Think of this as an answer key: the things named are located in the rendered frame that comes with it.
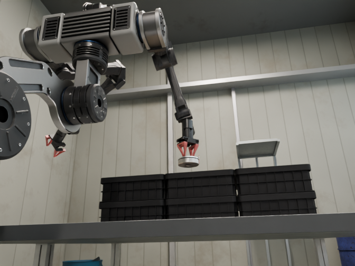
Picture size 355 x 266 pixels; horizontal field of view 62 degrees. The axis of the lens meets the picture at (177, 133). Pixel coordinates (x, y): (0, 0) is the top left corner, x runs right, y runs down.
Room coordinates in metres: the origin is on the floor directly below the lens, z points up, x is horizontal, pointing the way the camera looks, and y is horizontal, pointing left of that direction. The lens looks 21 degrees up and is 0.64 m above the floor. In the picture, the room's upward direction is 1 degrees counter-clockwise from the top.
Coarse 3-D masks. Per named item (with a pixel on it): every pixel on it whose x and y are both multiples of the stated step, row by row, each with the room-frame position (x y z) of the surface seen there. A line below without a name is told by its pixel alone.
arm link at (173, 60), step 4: (172, 48) 1.09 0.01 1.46; (168, 52) 1.09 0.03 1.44; (172, 52) 1.09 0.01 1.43; (152, 56) 1.10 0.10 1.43; (172, 56) 1.09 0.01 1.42; (156, 60) 1.10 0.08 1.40; (172, 60) 1.10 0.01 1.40; (176, 60) 1.11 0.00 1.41; (156, 64) 1.11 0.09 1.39; (172, 64) 1.12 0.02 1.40; (156, 68) 1.13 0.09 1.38
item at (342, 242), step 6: (342, 240) 2.88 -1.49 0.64; (348, 240) 2.81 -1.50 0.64; (354, 240) 2.76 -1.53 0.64; (342, 246) 2.90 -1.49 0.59; (348, 246) 2.83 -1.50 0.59; (354, 246) 2.77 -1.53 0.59; (342, 252) 2.92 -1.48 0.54; (348, 252) 2.84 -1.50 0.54; (354, 252) 2.78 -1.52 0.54; (342, 258) 2.94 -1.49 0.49; (348, 258) 2.85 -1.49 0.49; (354, 258) 2.79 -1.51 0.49; (342, 264) 2.97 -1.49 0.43; (348, 264) 2.87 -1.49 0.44; (354, 264) 2.80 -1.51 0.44
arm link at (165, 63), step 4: (156, 56) 1.09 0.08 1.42; (160, 56) 1.10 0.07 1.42; (164, 56) 1.09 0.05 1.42; (168, 56) 1.09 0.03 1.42; (160, 60) 1.10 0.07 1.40; (164, 60) 1.10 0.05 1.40; (168, 60) 1.10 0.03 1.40; (160, 64) 1.11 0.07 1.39; (164, 64) 1.12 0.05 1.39; (168, 64) 1.12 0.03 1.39; (160, 68) 1.13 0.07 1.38; (164, 68) 1.14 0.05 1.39
